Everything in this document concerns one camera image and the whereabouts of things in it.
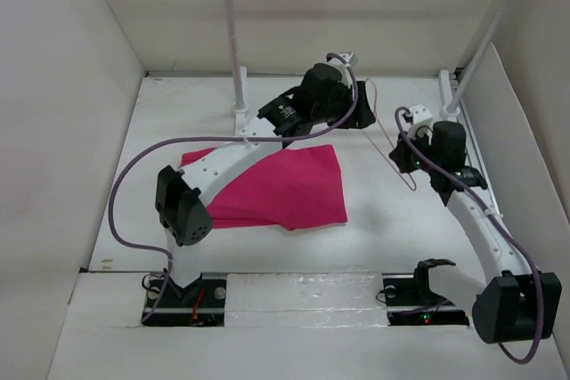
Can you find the pink trousers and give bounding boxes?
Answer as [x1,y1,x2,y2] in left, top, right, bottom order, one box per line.
[208,144,347,230]

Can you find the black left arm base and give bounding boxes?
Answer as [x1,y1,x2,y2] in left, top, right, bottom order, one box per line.
[141,273,227,327]

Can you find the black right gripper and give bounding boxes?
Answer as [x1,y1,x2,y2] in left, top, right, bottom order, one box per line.
[389,126,442,174]

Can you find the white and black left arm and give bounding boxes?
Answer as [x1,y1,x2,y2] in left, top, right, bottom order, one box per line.
[155,53,375,306]

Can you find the pink wire hanger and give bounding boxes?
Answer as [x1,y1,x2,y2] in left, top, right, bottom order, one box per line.
[362,77,419,190]

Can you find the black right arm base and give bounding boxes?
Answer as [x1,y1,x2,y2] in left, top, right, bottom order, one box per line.
[375,258,470,327]

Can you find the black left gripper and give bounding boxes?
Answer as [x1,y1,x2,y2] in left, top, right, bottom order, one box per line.
[311,81,374,130]

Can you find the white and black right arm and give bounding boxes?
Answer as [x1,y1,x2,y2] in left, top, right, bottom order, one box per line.
[389,121,562,344]

